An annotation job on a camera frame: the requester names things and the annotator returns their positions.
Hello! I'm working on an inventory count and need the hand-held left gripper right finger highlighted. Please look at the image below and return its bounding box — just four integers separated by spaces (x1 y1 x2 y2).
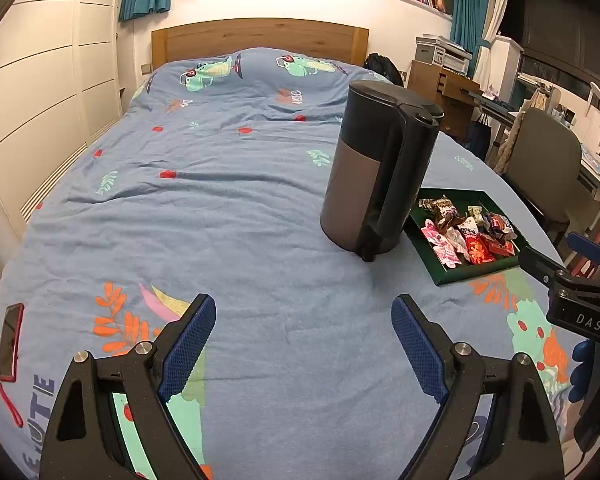
391 294 566 480

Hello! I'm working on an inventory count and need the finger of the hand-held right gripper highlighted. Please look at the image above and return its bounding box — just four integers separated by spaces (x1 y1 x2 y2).
566 232 600 281
517 245 600 294

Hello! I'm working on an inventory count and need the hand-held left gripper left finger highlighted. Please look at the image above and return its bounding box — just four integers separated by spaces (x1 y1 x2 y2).
38 293 217 480

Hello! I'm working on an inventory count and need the dark red snack packet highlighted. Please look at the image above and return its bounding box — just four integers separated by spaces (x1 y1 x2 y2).
485 237 517 259

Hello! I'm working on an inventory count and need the blue orange snack packet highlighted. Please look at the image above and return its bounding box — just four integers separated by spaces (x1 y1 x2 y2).
481 212 518 242

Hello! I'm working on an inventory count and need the long red snack packet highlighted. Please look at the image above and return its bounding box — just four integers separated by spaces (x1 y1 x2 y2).
465 234 496 266

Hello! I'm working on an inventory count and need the green tray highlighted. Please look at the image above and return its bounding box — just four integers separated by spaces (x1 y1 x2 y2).
402 187 533 287

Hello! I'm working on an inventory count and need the clear candy packet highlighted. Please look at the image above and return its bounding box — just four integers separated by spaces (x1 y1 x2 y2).
446 224 477 263

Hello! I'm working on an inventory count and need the pink cartoon figure packet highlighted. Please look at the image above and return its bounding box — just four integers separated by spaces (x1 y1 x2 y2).
420 220 463 270

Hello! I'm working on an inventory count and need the brown snack packet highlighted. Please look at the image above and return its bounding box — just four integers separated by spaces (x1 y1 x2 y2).
418 195 466 231

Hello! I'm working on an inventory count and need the person's right hand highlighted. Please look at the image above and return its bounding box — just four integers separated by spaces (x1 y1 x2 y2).
568 338 600 404

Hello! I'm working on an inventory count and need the cluttered desk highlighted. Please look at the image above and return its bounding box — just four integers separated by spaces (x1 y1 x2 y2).
472 80 600 211

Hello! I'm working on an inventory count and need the olive grey chair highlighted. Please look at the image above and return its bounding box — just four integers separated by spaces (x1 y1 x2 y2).
500 107 583 241

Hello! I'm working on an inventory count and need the printed blue blanket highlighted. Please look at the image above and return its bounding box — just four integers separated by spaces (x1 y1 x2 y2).
0 49 576 480

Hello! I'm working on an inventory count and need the dark blue bag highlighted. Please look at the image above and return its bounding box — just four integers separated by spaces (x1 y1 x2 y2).
465 112 494 161

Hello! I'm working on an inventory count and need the red phone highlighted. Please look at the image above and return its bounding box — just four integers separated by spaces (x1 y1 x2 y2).
0 302 25 383

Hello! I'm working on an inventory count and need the grey and black electric kettle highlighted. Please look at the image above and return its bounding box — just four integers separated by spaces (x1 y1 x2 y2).
320 79 441 263

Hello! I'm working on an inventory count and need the wooden cabinet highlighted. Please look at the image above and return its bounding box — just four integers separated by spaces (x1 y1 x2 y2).
407 60 483 143

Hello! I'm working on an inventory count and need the white printer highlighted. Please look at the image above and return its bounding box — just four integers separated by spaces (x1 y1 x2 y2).
415 35 473 77

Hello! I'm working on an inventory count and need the white curtain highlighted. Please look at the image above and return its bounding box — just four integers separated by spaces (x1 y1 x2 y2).
472 0 512 87

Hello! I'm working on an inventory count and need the black backpack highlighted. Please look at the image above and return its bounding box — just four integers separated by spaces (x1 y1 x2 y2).
365 52 405 86

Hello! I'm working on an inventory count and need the white wardrobe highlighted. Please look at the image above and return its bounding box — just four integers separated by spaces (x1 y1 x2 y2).
0 0 130 306

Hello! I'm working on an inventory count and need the wooden headboard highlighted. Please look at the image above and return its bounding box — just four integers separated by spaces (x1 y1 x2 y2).
151 18 369 73

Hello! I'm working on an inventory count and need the beige braided rope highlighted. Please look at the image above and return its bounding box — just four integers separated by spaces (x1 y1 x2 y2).
495 110 527 175

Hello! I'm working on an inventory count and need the red phone strap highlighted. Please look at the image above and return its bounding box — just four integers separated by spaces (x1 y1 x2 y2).
0 370 24 428

